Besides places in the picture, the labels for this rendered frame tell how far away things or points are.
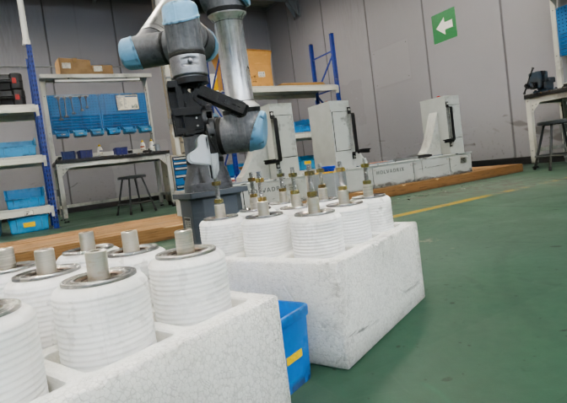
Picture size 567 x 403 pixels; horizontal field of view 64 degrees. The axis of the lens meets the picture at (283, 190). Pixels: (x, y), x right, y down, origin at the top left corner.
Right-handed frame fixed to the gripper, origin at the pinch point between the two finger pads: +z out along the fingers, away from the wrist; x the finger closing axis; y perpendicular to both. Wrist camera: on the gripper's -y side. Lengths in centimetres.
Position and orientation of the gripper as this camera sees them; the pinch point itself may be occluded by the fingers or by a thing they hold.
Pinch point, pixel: (216, 171)
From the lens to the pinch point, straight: 98.0
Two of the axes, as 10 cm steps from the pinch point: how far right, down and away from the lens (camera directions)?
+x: 2.7, 0.4, -9.6
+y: -9.5, 1.6, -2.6
